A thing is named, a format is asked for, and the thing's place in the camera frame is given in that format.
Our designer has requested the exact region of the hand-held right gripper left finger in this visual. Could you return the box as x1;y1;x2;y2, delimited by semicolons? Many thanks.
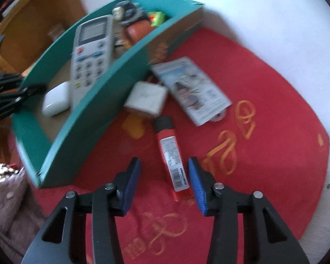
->
21;157;142;264

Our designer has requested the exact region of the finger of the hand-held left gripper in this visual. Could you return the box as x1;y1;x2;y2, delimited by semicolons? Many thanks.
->
0;85;47;105
0;73;22;88

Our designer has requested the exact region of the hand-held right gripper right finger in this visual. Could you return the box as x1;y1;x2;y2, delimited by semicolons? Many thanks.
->
188;157;310;264

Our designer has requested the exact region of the white earbuds case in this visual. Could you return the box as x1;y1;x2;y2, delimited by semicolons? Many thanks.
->
42;82;70;117

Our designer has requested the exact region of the red tube with black cap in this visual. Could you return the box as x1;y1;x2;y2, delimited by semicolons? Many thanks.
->
153;116;191;201

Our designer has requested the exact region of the teal cardboard box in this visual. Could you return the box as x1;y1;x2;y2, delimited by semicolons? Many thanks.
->
11;0;205;189

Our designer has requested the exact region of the white remote control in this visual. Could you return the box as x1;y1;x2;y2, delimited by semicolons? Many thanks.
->
69;15;114;108

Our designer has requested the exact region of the orange digital timer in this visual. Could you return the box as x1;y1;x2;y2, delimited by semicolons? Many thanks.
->
125;19;153;44

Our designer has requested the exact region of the black and green gadget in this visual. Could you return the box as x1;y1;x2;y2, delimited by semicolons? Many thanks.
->
113;1;146;25

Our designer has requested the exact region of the green and orange utility knife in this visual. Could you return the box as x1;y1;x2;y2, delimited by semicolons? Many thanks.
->
147;11;165;28

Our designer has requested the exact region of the wooden shelf cabinet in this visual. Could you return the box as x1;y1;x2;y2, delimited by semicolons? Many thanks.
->
0;0;87;77

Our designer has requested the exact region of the white charger adapter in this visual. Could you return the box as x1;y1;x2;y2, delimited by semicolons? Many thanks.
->
124;81;168;119

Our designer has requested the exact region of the printed card packet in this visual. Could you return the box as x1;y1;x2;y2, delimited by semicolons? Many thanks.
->
151;56;233;127

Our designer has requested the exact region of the red printed blanket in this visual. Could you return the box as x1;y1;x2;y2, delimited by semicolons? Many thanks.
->
34;27;330;264

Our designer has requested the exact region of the brown fuzzy cloth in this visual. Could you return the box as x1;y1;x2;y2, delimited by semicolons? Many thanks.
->
0;163;46;253

